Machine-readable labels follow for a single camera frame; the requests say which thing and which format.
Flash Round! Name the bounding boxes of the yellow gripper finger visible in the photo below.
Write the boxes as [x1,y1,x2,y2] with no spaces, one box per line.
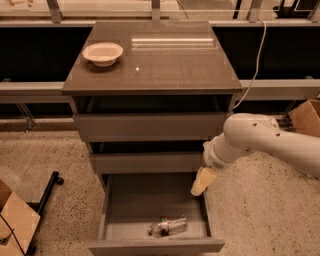
[191,167,217,196]

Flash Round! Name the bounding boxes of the grey drawer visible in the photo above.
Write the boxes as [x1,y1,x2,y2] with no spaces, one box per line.
[89,173,224,256]
[73,112,228,142]
[89,140,204,174]

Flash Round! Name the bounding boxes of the cardboard box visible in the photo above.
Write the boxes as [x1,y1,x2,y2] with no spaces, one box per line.
[289,99,320,137]
[0,180,40,256]

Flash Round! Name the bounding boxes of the cardboard box right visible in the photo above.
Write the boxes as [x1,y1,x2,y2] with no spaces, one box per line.
[289,99,320,137]

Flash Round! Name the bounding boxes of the cardboard box left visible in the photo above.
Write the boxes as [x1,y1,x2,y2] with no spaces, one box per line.
[0,180,40,256]

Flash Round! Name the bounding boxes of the grey top drawer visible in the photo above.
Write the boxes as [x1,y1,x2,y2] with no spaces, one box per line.
[73,112,228,142]

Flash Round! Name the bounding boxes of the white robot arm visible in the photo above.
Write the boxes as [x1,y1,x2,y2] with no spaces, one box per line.
[191,113,320,196]

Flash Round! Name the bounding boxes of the grey middle drawer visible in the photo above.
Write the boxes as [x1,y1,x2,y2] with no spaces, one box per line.
[89,140,204,174]

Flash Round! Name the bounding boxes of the grey bottom drawer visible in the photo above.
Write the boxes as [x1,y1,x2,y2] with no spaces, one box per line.
[89,173,224,256]

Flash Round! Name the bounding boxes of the white paper bowl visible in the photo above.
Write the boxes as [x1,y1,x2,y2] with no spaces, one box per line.
[82,42,123,67]

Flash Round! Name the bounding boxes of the clear plastic water bottle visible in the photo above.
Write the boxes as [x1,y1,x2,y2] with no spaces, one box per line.
[148,216,188,238]

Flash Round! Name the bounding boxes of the grey drawer cabinet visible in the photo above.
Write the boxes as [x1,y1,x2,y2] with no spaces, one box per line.
[61,21,244,188]

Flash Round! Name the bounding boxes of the black stand leg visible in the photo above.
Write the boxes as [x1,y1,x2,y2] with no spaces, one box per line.
[26,171,64,256]

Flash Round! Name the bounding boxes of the black cable left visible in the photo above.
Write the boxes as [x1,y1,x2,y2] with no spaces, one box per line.
[0,213,27,256]

